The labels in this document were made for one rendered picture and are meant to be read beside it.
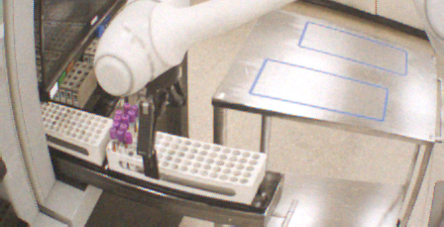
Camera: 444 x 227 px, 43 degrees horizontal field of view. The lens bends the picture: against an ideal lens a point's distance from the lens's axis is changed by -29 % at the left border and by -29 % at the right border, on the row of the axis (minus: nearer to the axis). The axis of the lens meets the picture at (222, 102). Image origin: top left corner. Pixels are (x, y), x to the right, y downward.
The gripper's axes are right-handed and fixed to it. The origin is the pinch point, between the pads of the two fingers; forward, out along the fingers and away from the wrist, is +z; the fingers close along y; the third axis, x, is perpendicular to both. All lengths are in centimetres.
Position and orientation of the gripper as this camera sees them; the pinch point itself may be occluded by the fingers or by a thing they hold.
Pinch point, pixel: (163, 152)
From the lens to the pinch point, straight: 141.9
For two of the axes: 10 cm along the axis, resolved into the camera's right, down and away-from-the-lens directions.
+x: -9.5, -1.8, 2.4
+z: -0.1, 8.1, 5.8
